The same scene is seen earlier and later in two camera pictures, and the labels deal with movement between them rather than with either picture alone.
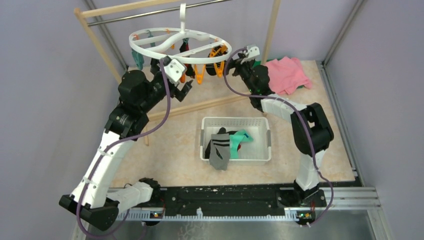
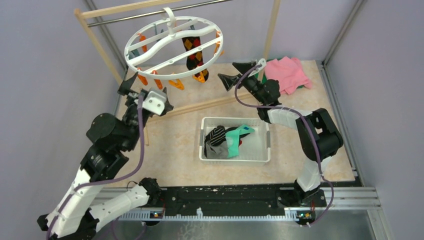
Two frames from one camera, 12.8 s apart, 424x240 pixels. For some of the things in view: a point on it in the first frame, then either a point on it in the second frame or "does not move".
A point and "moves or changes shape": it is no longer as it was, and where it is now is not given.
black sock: (190, 71) -> (216, 137)
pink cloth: (286, 75) does not move
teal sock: (240, 136) moves or changes shape
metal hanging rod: (151, 13) does not move
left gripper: (174, 91) -> (125, 88)
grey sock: (220, 152) moves or changes shape
